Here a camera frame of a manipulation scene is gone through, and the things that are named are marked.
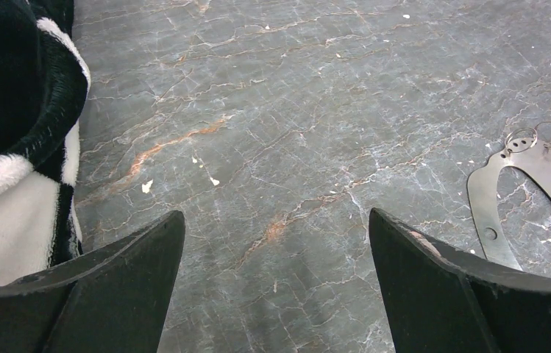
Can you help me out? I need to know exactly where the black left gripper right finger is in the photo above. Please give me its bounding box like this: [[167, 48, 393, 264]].
[[369, 208, 551, 352]]

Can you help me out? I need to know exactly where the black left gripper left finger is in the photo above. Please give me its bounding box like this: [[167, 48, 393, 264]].
[[0, 210, 185, 352]]

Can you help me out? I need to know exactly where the black white checkered cloth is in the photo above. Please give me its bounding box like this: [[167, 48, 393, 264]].
[[0, 1, 91, 285]]

